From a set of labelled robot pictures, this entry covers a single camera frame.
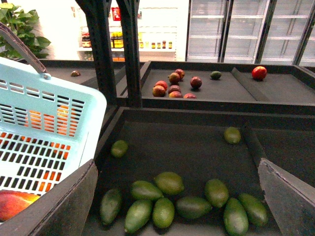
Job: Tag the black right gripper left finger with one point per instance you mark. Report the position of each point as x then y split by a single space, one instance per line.
62 211

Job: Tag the red yellow mango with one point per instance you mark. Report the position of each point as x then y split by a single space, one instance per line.
13 202

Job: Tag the light blue plastic basket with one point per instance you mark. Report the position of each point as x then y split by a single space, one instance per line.
49 127

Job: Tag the red apple far tray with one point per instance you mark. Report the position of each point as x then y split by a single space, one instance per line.
259 73

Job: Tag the dark avocado far tray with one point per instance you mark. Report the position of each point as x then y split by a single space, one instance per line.
215 75

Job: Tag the green potted plant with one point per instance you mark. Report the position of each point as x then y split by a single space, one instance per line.
24 25

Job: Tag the glass door refrigerator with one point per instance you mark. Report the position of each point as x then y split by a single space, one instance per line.
252 31

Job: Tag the black shelf post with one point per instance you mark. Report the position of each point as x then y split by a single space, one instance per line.
128 11

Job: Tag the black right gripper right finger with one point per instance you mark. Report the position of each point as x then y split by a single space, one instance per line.
291 201

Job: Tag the bottle shelf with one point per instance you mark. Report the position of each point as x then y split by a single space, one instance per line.
157 39

